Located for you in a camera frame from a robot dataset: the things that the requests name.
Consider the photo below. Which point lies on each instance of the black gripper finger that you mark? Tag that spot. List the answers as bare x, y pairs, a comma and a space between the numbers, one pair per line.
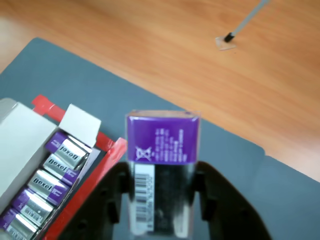
100, 205
225, 207

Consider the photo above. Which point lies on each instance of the purple silver 9V battery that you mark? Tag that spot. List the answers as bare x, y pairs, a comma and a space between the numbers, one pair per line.
60, 166
71, 151
32, 207
162, 140
47, 186
17, 225

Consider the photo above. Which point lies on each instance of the white cardboard battery box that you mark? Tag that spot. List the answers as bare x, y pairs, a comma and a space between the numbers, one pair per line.
22, 135

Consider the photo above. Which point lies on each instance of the grey rubber mat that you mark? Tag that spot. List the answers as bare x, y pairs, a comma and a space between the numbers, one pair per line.
125, 82
295, 190

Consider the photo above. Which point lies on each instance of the clear tape patch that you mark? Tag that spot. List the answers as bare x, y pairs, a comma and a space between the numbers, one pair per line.
222, 45

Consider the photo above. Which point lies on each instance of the grey rod with black foot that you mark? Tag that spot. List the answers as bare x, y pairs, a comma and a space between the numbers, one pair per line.
246, 22

